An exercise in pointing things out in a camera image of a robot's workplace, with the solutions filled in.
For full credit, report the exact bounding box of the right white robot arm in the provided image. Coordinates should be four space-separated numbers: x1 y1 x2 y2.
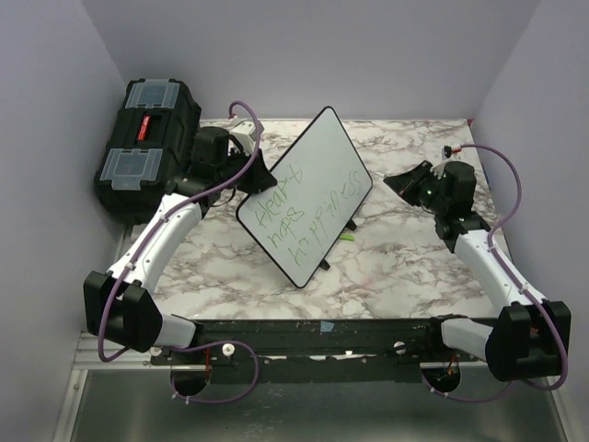
384 161 571 382

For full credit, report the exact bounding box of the white whiteboard black frame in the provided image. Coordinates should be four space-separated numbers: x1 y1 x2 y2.
236 106 374 288

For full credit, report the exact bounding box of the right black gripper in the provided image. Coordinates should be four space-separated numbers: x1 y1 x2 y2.
386 160 449 215

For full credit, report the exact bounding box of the aluminium extrusion frame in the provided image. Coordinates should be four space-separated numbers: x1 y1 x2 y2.
73 330 156 369

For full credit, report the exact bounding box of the black plastic toolbox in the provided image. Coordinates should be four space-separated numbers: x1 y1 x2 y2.
94 78 202 226

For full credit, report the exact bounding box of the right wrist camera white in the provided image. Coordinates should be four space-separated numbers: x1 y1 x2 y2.
433 144 462 176

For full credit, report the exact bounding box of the blue tape piece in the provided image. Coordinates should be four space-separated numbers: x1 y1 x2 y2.
319 320 335 333

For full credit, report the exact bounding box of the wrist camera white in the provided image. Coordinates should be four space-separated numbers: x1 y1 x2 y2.
229 121 258 154
433 144 462 176

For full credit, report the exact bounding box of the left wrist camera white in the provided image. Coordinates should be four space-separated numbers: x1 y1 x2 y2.
229 121 258 154

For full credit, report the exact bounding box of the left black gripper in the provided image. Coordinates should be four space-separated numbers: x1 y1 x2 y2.
217 145 277 195

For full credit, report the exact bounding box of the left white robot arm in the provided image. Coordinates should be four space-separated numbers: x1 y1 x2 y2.
83 122 277 364

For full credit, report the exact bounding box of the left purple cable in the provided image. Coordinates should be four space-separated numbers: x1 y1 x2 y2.
98 100 266 406

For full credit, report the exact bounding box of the purple cable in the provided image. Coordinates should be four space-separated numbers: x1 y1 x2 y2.
98 100 266 406
422 143 570 404

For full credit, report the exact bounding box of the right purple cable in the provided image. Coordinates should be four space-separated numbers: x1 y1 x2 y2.
422 143 570 404

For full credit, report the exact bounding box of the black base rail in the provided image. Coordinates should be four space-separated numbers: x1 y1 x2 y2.
151 319 471 384

